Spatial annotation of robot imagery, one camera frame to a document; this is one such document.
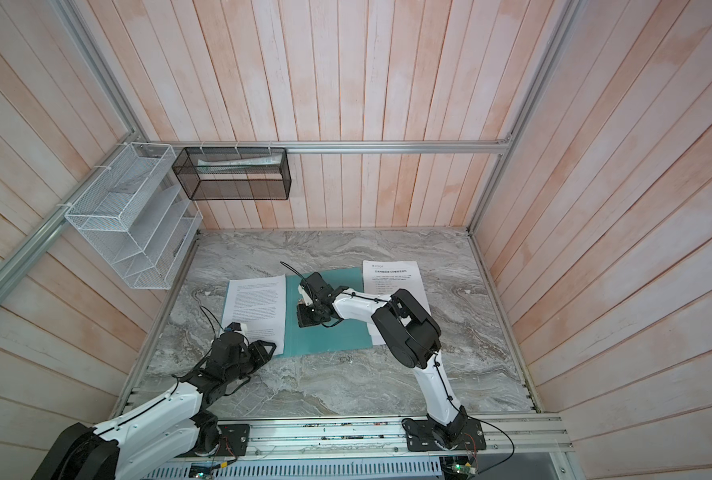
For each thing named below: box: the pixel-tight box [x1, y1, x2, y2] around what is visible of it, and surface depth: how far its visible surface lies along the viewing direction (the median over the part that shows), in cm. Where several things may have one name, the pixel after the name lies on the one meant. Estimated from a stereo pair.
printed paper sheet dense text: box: [221, 274, 286, 356], surface depth 101 cm
